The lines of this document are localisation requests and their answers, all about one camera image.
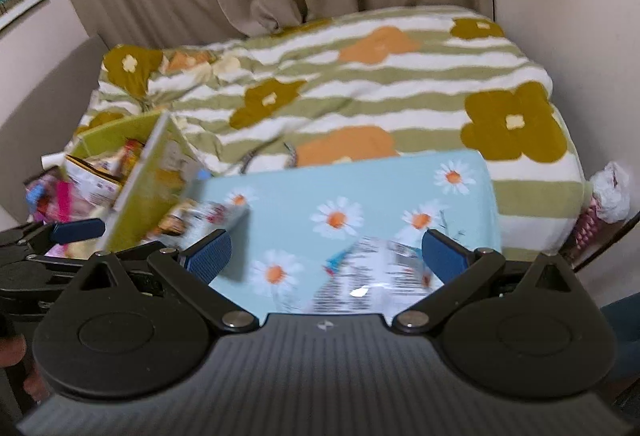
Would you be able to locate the grey bed frame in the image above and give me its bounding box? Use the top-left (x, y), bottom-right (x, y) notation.
top-left (0, 33), bottom-right (111, 221)

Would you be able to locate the blue and white snack packet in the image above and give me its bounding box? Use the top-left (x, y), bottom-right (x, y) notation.
top-left (307, 236), bottom-right (446, 317)

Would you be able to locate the green cardboard box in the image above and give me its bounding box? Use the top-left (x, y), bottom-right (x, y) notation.
top-left (65, 112), bottom-right (216, 257)

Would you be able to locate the white cartoon snack packet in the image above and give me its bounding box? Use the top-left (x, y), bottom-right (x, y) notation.
top-left (150, 198), bottom-right (251, 247)

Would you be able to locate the light blue daisy cloth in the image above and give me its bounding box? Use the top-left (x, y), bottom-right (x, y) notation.
top-left (177, 151), bottom-right (503, 317)

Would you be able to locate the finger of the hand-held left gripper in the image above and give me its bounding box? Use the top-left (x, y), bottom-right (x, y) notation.
top-left (0, 218), bottom-right (107, 249)
top-left (22, 250), bottom-right (98, 273)

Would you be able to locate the white plastic bag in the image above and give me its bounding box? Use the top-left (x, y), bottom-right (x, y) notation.
top-left (590, 161), bottom-right (633, 224)

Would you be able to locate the green striped floral blanket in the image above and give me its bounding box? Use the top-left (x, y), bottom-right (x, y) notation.
top-left (75, 6), bottom-right (586, 261)

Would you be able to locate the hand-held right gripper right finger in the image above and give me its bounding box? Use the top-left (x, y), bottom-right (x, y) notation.
top-left (390, 228), bottom-right (576, 334)

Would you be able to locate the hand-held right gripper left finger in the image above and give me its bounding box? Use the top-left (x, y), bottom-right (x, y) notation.
top-left (75, 228), bottom-right (261, 333)

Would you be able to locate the person's leg in jeans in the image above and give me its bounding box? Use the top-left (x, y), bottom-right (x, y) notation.
top-left (600, 293), bottom-right (640, 387)

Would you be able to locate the person's left hand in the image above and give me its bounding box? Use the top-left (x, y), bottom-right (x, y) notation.
top-left (0, 333), bottom-right (51, 407)

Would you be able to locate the grey braided cord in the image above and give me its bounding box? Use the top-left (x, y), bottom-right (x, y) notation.
top-left (239, 136), bottom-right (301, 174)

